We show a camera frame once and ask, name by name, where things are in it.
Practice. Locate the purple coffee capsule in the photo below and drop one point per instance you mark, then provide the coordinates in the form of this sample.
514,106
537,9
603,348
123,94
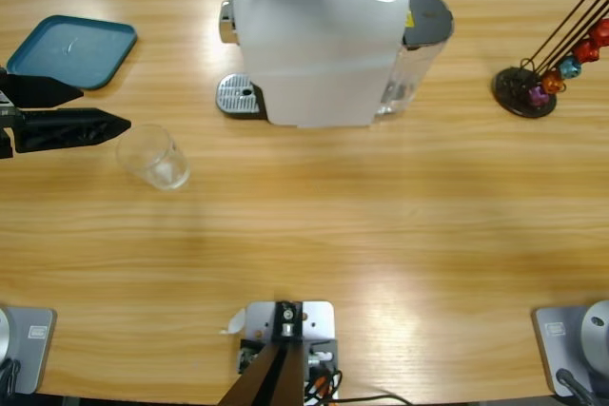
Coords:
537,95

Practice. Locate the orange coffee capsule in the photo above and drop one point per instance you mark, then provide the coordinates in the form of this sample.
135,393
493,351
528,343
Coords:
553,83

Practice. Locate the dark camera post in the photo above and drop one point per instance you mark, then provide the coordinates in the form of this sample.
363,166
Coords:
271,368

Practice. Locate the blue coffee capsule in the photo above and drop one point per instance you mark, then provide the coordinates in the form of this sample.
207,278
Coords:
569,68

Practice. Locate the teal plastic tray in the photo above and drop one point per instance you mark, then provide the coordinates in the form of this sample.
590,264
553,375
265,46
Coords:
71,52

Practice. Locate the red coffee capsule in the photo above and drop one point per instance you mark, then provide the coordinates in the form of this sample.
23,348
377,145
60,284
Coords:
585,50
600,32

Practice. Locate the metal grate drip tray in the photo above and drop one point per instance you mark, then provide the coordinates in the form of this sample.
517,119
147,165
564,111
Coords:
235,92

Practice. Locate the white paper tag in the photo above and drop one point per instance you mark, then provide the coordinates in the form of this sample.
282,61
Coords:
235,322

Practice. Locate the clear glass cup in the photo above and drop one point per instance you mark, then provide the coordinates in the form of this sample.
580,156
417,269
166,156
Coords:
154,159

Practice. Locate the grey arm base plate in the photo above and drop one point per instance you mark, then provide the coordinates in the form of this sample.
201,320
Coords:
33,349
571,344

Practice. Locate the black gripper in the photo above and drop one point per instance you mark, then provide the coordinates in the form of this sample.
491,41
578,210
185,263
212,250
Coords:
5,135

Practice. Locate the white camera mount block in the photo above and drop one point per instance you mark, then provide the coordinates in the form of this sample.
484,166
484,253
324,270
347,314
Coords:
316,320

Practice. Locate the clear water tank dark lid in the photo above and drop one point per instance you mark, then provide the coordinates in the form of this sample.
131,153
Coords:
428,16

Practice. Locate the white capsule coffee machine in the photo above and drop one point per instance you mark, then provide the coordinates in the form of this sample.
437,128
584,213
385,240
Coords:
314,59

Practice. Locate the black capsule holder with rods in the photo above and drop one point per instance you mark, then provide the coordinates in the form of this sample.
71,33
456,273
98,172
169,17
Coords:
511,92

